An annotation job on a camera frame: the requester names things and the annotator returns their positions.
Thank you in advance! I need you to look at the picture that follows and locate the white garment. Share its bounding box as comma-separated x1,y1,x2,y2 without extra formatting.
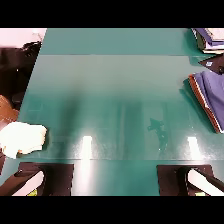
205,28,224,42
0,121,49,160

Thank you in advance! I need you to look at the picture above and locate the brown garment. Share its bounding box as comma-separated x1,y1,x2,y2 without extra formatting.
0,94,20,132

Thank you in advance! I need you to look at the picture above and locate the black garment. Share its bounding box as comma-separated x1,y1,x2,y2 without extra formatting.
198,53,224,75
0,41,43,112

